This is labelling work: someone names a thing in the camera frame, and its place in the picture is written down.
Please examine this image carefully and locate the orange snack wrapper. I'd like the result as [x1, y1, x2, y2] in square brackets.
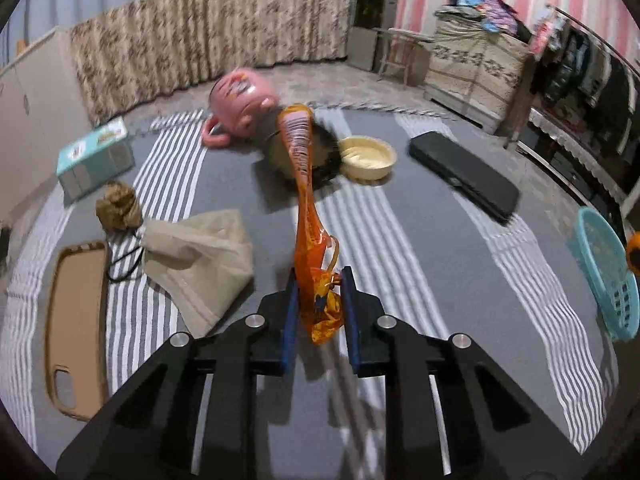
[277, 104, 346, 346]

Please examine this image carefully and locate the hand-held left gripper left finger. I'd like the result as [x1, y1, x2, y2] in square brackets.
[55, 266, 301, 480]

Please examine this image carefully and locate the pink pig-shaped pot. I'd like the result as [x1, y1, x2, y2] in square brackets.
[201, 67, 278, 150]

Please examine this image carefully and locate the teal tissue box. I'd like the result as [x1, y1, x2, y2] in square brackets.
[56, 116, 136, 206]

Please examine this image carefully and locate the grey white striped blanket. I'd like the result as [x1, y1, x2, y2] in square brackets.
[0, 102, 621, 480]

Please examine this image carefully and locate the pile of folded clothes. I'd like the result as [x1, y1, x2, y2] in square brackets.
[435, 0, 521, 36]

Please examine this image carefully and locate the cloth-covered cabinet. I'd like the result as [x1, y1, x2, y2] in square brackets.
[424, 7, 531, 135]

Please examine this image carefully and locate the beige drawstring cloth bag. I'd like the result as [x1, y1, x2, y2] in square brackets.
[107, 208, 255, 339]

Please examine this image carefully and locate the grey water dispenser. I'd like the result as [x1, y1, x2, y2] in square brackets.
[347, 0, 401, 72]

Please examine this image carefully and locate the black round dish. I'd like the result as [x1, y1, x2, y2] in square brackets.
[265, 125, 346, 186]

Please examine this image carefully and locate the pink white hanging bag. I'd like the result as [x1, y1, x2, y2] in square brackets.
[530, 15, 556, 58]

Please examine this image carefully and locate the white low cabinet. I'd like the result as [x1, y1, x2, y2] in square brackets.
[0, 27, 96, 221]

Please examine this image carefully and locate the crumpled brown paper ball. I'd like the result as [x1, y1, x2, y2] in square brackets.
[95, 180, 146, 233]

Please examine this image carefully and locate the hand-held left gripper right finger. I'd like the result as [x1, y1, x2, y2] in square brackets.
[340, 265, 588, 480]

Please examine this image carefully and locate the lace-covered low shelf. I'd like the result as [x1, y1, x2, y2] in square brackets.
[515, 107, 640, 231]

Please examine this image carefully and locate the orange fruit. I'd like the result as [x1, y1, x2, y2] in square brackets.
[625, 231, 640, 275]

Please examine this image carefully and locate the blue and floral curtain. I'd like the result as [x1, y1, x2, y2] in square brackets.
[0, 0, 353, 128]

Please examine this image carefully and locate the black rectangular case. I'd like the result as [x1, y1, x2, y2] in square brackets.
[409, 131, 521, 224]

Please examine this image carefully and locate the teal plastic basket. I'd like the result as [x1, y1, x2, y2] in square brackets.
[567, 206, 640, 343]

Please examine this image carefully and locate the row of hanging clothes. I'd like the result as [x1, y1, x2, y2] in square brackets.
[530, 15, 640, 156]

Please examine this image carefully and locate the metal clothes rack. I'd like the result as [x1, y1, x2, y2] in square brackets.
[545, 2, 640, 86]

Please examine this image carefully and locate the brown phone case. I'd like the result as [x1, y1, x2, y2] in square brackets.
[44, 241, 110, 421]

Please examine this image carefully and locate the yellow bowl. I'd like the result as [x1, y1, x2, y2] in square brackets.
[337, 135, 398, 183]

